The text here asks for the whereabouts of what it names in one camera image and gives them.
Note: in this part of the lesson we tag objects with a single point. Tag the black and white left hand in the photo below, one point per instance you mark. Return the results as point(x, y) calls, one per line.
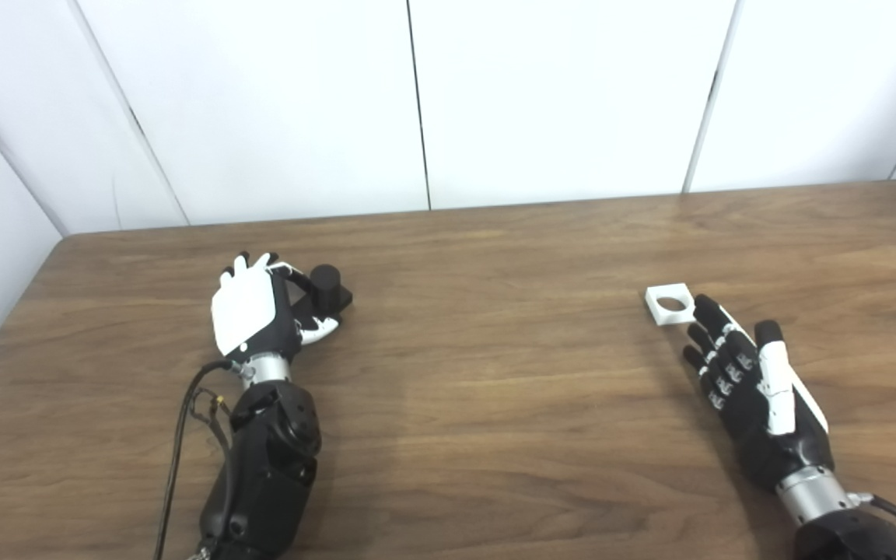
point(244, 307)

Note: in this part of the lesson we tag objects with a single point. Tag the black and white right hand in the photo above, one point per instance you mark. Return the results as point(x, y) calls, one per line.
point(755, 435)

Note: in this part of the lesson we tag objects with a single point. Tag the black peg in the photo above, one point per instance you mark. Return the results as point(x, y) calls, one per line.
point(327, 286)

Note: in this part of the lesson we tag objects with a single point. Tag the white square piece with hole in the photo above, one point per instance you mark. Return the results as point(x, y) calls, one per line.
point(659, 309)

